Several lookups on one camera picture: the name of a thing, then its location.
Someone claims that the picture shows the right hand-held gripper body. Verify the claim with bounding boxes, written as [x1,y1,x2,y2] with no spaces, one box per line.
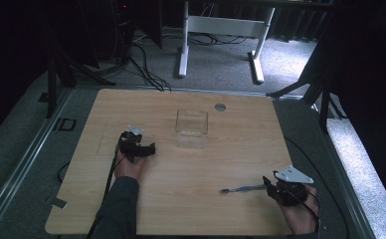
[268,165,314,207]

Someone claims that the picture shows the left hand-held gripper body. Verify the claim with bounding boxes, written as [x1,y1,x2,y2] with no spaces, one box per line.
[117,124,156,164]

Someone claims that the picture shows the clear plastic container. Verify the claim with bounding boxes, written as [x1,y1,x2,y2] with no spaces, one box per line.
[174,109,210,149]

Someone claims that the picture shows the person's left hand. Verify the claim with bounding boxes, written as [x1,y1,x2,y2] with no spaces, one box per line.
[113,153,148,182]

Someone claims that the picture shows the person's right hand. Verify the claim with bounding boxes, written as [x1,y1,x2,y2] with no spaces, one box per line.
[278,184,320,236]

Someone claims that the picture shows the grey tape strip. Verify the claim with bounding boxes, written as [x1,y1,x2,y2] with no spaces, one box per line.
[49,196,69,210]

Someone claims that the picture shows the black metal stand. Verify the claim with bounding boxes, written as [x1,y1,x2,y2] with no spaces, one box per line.
[45,46,116,120]
[266,63,348,134]

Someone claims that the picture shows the dark computer tower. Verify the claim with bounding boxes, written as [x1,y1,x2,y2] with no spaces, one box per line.
[109,0,136,63]

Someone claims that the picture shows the right hand-held gripper black cable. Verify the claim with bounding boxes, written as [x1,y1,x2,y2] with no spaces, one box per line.
[285,187,321,233]

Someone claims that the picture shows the hand-held gripper black cable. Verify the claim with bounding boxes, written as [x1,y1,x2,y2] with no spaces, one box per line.
[285,187,321,233]
[86,140,124,239]

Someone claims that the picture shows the thin black floor cable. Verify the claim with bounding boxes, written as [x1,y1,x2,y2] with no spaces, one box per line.
[284,136,350,239]

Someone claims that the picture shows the left hand-held gripper black cable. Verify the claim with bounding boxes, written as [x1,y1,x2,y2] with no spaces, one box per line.
[86,140,124,239]

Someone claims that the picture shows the bundle of black floor cables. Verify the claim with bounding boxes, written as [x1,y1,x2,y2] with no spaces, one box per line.
[127,31,173,93]

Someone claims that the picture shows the aluminium floor rail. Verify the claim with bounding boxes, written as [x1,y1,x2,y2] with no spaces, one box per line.
[0,87,74,231]

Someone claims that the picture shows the white desk frame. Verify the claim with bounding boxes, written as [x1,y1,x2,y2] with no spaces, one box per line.
[177,0,277,85]

